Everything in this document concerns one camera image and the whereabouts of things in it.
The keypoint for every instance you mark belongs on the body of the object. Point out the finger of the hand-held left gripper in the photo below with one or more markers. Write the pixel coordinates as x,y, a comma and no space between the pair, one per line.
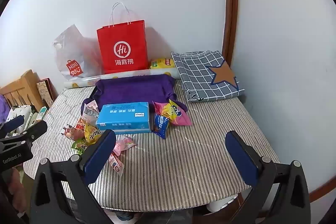
13,123
35,130

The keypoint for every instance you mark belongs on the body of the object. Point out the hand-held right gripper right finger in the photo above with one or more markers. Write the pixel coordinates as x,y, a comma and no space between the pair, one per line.
242,158

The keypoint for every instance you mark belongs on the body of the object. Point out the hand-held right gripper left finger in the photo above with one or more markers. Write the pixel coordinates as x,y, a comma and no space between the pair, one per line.
99,155

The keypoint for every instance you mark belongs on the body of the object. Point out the green snack packet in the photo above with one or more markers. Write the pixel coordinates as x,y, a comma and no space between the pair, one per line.
78,146

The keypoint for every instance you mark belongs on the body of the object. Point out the pink peach candy packet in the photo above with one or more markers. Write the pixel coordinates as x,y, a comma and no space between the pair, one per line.
123,144

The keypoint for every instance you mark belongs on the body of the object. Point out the white red cartoon snack packet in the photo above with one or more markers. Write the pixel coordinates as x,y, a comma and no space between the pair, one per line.
68,131

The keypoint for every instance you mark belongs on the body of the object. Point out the blue snack packet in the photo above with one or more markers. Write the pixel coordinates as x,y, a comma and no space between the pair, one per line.
160,125

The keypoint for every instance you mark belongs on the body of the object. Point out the magenta snack packet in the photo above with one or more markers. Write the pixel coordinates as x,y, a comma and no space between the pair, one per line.
181,119

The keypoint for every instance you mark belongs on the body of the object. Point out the person's left hand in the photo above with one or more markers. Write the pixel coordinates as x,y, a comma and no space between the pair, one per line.
16,187

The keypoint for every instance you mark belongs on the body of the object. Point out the white dotted cloth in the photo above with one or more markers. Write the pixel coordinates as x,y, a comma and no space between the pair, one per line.
18,115

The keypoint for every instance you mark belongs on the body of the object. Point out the white pink red-logo packet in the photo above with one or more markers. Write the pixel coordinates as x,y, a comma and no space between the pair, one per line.
116,165

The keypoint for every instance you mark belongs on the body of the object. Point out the yellow orange snack packet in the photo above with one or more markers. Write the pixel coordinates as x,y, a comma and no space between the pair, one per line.
92,133

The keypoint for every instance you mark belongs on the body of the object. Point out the wooden headboard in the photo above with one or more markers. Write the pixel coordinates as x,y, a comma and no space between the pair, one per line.
21,87

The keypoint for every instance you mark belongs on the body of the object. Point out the patterned framed board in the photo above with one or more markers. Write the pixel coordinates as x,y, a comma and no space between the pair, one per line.
46,92

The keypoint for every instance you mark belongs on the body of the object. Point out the pale pink silver packet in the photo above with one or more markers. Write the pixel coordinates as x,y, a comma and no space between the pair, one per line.
90,111

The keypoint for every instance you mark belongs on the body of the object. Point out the blue tissue pack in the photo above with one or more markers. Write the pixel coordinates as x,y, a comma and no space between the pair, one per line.
123,116

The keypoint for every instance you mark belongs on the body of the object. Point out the purple towel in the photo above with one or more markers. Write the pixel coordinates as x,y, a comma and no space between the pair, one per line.
134,90

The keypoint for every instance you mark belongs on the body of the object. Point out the white plastic bag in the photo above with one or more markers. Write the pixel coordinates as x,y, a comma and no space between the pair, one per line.
69,56

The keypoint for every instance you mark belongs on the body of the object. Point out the brown wooden baseboard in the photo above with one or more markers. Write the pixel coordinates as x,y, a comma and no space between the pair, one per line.
323,193

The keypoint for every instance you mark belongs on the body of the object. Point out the grey checkered star cloth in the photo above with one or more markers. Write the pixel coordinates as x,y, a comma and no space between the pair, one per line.
202,74

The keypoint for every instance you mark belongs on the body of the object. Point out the large yellow chip bag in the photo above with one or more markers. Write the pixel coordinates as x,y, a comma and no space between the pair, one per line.
162,63

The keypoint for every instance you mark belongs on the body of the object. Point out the red paper bag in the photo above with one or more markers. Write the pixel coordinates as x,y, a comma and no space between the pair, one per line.
122,45

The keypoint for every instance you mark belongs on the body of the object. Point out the brown wooden door frame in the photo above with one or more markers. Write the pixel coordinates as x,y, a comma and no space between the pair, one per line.
231,3

